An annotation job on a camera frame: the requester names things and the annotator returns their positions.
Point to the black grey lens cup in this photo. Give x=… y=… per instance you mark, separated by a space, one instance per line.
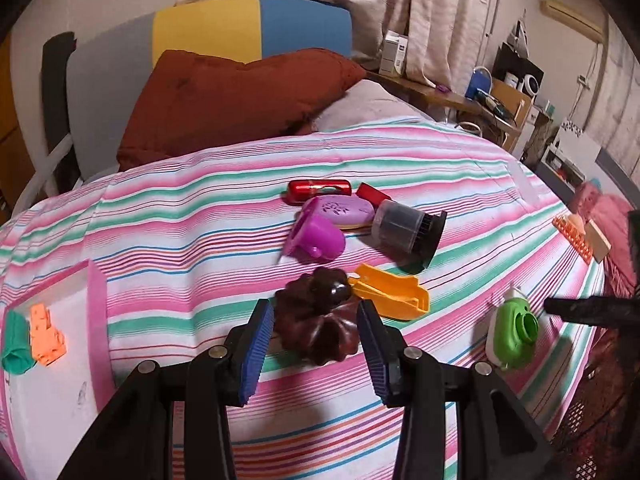
x=408 y=229

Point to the grey yellow blue headboard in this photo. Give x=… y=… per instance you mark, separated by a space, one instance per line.
x=88 y=89

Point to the white pink-rimmed tray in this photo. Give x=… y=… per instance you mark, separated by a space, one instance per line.
x=48 y=409

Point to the teal plastic cylinder part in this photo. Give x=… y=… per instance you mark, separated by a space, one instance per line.
x=16 y=351

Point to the blue kettle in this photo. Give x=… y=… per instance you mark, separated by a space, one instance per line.
x=480 y=80

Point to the magenta plastic cup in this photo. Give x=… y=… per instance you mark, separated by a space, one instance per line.
x=315 y=236

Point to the white small box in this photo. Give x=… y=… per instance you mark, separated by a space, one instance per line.
x=393 y=57

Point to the dark brown fluted mould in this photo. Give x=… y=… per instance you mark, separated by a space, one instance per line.
x=316 y=316

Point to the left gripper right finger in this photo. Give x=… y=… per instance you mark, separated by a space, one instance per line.
x=497 y=438

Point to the wooden side shelf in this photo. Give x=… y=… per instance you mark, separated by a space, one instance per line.
x=424 y=98

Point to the purple oval soap box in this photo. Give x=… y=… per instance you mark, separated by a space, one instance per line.
x=345 y=212

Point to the small red plastic piece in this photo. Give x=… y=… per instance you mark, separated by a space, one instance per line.
x=372 y=195

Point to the wall air conditioner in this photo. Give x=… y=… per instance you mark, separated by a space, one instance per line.
x=567 y=16

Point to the orange small plastic block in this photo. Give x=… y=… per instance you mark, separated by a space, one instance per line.
x=46 y=341

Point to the green white plastic gadget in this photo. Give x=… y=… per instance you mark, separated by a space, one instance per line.
x=513 y=331

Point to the orange plastic clip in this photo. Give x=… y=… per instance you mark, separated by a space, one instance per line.
x=400 y=298

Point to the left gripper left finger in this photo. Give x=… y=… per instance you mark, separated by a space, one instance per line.
x=132 y=436

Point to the red metallic cylinder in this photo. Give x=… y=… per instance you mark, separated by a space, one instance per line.
x=298 y=191

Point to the pink grey pillow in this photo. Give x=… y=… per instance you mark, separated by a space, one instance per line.
x=367 y=101

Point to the rust red cushion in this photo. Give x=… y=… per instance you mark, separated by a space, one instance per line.
x=192 y=102

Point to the orange comb-like rack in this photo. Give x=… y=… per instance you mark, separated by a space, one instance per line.
x=574 y=236

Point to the beige wooden block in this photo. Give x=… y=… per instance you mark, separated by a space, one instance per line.
x=598 y=242

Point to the striped pink green bedcover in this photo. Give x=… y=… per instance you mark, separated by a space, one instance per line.
x=187 y=246

